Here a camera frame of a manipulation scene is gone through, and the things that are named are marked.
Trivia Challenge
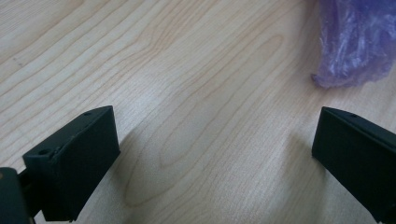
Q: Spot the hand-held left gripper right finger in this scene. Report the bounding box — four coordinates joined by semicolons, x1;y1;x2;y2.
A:
311;105;396;224

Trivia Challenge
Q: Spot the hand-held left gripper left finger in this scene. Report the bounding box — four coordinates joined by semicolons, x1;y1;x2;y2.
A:
22;105;121;223

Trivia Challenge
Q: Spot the purple plastic bag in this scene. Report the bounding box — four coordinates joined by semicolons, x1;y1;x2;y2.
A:
310;0;396;90

